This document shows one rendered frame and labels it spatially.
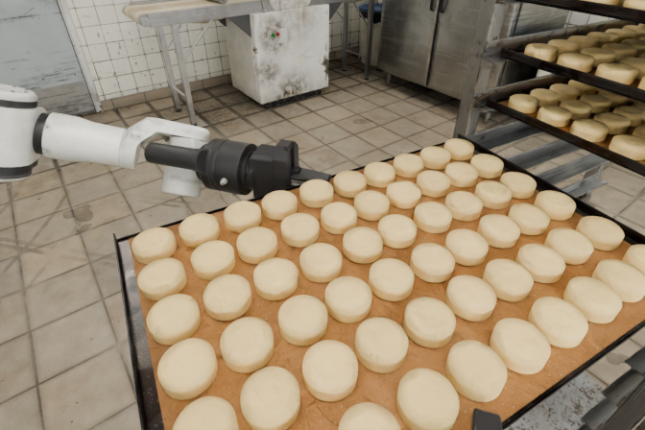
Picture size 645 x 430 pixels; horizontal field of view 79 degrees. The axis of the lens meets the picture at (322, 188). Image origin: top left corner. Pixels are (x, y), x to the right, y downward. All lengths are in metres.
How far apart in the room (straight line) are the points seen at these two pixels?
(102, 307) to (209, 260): 1.72
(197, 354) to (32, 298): 2.03
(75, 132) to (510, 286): 0.63
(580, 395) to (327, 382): 1.46
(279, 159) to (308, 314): 0.27
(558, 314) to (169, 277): 0.41
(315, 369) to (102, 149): 0.48
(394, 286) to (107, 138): 0.49
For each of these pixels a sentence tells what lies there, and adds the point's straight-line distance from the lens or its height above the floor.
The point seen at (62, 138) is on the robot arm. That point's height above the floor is 1.24.
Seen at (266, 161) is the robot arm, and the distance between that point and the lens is 0.61.
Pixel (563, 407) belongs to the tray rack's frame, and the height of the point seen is 0.15.
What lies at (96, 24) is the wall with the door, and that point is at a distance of 4.13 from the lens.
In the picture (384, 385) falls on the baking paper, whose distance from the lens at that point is 0.40.
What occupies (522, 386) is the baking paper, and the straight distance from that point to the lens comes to 0.43.
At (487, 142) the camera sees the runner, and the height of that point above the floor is 1.13.
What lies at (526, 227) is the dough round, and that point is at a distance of 0.58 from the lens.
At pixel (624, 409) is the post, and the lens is 0.86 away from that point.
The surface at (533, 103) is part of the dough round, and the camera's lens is 0.79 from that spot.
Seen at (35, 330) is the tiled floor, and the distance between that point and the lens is 2.24.
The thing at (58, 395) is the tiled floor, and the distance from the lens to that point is 1.98.
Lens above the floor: 1.51
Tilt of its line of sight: 35 degrees down
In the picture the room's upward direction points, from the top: straight up
